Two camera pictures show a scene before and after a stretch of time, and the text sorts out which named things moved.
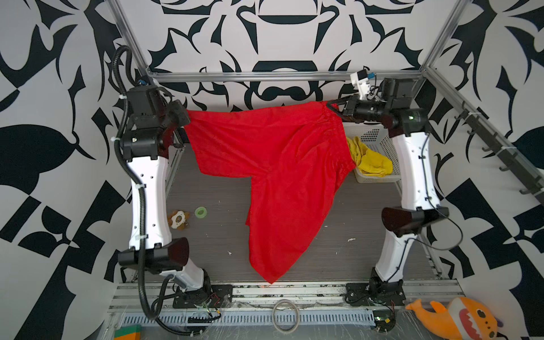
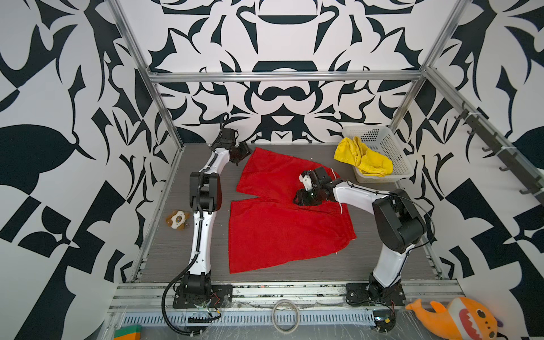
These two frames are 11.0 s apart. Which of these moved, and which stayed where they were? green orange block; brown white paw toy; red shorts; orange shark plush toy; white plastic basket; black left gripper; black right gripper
Moved: red shorts; black left gripper; black right gripper
Stayed: orange shark plush toy; brown white paw toy; green orange block; white plastic basket
